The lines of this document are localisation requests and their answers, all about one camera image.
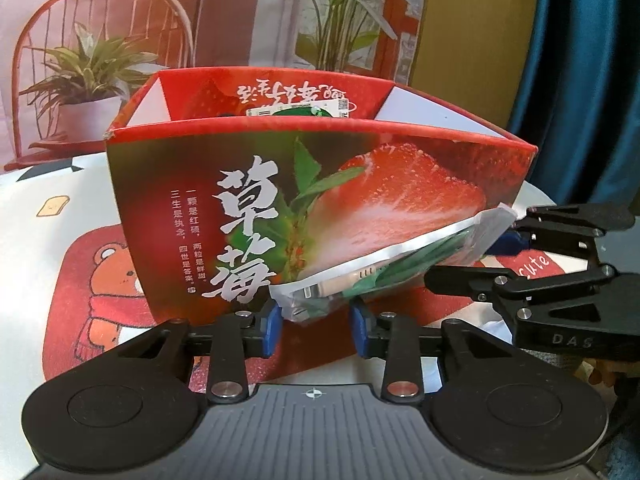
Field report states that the red strawberry cardboard box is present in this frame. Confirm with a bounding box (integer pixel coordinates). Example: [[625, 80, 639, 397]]
[[103, 66, 538, 381]]

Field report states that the person's right hand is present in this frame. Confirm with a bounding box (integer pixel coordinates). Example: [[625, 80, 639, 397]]
[[587, 358, 619, 387]]

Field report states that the green packaged item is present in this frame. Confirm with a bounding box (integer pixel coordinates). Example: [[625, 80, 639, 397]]
[[277, 103, 333, 119]]

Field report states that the wooden wall panel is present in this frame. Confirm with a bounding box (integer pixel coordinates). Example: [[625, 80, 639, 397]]
[[407, 0, 543, 136]]

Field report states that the teal curtain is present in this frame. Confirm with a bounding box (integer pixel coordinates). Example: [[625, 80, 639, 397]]
[[505, 0, 640, 206]]

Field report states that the clear packet with green cloth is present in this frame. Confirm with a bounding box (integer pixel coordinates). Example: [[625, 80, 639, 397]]
[[269, 202, 518, 328]]

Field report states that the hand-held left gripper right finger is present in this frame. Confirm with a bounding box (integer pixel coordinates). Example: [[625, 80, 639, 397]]
[[350, 300, 522, 405]]

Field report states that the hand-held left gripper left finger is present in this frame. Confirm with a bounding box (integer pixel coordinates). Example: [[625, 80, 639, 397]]
[[112, 302, 284, 406]]

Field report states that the wall poster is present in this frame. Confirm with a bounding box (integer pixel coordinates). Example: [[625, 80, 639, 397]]
[[0, 0, 432, 171]]

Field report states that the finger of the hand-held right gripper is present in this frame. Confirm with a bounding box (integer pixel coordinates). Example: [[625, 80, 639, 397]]
[[424, 262, 616, 307], [492, 203, 634, 264]]

